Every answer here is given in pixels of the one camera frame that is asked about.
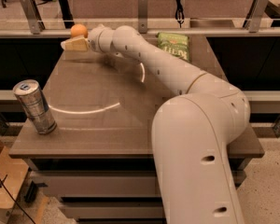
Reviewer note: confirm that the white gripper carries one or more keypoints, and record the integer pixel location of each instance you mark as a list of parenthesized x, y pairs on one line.
[(92, 40)]

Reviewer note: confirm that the orange fruit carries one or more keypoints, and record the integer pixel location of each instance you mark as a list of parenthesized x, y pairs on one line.
[(79, 29)]

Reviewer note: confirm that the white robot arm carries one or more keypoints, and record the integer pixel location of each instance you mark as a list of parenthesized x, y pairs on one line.
[(190, 132)]

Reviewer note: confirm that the silver redbull can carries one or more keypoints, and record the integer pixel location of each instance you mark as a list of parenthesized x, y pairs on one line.
[(35, 106)]

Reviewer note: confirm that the green chip bag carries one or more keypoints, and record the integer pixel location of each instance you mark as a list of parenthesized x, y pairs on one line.
[(175, 44)]

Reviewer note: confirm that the grey drawer cabinet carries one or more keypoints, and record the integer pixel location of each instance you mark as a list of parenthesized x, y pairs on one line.
[(99, 160)]

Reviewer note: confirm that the wooden box at left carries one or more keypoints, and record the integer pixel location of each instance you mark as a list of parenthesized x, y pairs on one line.
[(12, 175)]

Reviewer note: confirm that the left metal bracket post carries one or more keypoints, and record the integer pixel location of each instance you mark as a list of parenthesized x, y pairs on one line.
[(30, 10)]

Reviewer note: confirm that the metal bracket post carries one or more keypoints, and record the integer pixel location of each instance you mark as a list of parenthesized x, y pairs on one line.
[(30, 10), (142, 16), (256, 15)]

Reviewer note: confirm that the middle metal bracket post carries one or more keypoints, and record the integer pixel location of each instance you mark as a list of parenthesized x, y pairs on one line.
[(142, 16)]

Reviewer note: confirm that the right metal bracket post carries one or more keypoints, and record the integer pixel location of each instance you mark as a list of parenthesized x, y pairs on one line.
[(256, 15)]

